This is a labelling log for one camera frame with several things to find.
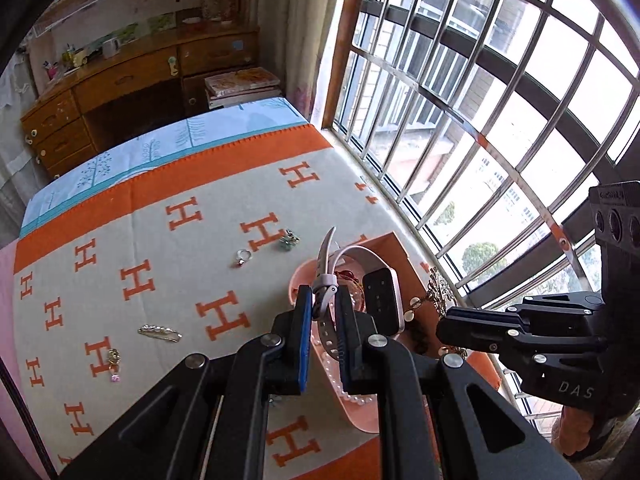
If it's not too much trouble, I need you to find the pink smart watch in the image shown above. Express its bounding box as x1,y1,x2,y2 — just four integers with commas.
311,226,405,361

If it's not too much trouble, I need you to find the gold crystal brooch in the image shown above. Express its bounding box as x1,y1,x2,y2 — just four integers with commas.
404,268,456,322

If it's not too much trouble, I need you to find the pink jewelry tray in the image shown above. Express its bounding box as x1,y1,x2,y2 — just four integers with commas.
287,231,504,435

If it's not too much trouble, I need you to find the right hand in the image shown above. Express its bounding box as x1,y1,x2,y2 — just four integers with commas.
551,406,622,464

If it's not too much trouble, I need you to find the pearl hair clip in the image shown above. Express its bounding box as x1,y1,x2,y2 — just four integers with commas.
138,324,182,344

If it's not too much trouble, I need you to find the gold charm with pink bead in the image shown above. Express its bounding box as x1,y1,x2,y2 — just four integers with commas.
106,348,122,382

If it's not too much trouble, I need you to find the orange H pattern blanket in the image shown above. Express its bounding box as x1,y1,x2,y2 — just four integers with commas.
13,125,431,471

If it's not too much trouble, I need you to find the window metal grille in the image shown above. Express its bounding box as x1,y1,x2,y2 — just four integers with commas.
322,0,640,436

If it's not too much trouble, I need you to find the stack of books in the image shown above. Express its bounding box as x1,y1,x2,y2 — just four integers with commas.
204,67,282,110

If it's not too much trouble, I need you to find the light blue plant-print sheet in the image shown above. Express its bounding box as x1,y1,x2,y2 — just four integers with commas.
20,96,307,237

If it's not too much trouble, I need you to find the wooden desk with drawers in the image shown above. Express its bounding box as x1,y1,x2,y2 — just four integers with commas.
21,22,259,179

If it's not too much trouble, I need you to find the pink bed sheet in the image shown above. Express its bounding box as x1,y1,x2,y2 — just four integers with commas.
0,240,48,479

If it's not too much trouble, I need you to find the beige curtain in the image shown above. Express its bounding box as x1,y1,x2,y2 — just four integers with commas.
241,0,336,119

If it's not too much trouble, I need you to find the white lace cloth cover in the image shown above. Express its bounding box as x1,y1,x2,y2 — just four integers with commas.
0,53,49,247

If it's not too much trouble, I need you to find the white mug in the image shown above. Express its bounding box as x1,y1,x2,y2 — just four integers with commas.
102,37,120,58

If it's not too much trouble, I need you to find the wooden bookshelf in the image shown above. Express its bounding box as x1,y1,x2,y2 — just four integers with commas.
24,0,252,97

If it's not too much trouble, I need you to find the pearl bracelet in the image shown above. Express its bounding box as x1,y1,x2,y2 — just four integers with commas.
319,353,377,409

